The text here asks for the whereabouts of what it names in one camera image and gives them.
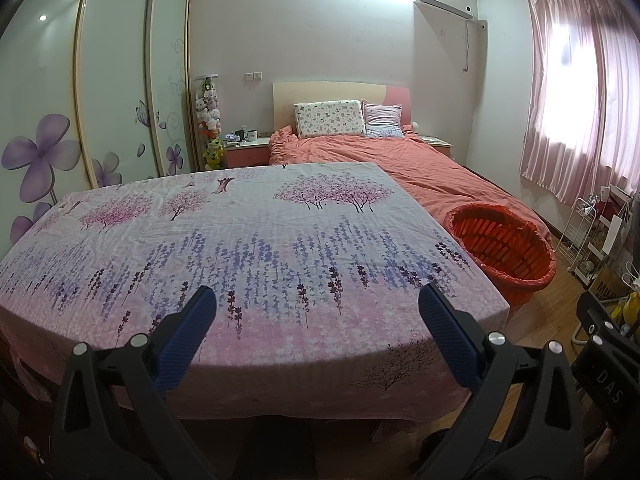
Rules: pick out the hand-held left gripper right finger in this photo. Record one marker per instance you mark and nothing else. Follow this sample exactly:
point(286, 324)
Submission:
point(450, 332)

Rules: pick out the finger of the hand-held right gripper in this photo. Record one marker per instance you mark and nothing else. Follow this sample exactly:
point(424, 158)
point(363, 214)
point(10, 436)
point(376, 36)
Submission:
point(597, 317)

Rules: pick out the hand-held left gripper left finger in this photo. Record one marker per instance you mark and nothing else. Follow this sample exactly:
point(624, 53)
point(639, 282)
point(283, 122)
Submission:
point(182, 332)

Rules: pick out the orange plastic basket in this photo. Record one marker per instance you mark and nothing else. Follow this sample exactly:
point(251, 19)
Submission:
point(500, 247)

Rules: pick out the yellow plastic item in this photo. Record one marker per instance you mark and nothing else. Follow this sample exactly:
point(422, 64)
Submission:
point(629, 309)

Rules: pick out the cardboard box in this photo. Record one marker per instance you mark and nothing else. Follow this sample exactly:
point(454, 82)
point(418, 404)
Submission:
point(607, 285)

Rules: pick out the salmon bed duvet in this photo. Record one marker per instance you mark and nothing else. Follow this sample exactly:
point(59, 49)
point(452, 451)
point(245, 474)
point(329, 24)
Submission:
point(400, 165)

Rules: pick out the beige nightstand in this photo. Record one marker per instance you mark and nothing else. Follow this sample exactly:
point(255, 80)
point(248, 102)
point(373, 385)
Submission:
point(437, 144)

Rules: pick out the pink white nightstand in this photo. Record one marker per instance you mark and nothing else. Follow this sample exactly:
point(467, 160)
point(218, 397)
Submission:
point(245, 154)

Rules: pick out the blue white small item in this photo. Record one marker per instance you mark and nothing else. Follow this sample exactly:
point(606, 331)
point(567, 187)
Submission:
point(231, 137)

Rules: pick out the pink curtain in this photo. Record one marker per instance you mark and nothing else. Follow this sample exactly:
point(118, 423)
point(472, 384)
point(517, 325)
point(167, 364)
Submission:
point(565, 110)

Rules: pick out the clear tube of plush toys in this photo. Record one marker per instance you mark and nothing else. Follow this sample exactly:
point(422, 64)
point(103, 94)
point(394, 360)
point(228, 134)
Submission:
point(207, 120)

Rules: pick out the striped pink pillow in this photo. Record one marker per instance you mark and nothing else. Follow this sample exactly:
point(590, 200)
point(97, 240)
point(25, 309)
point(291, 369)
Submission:
point(382, 119)

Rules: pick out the floral white pillow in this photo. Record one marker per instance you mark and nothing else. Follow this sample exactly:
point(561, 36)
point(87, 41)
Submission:
point(330, 119)

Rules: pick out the flower print sliding wardrobe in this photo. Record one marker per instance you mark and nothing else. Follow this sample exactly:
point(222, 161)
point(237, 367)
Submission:
point(115, 85)

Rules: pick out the beige pink headboard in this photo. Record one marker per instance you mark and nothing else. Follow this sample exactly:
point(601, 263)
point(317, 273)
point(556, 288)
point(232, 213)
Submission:
point(325, 91)

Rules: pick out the white air conditioner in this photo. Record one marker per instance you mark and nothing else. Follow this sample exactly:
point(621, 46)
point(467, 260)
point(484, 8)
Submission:
point(445, 6)

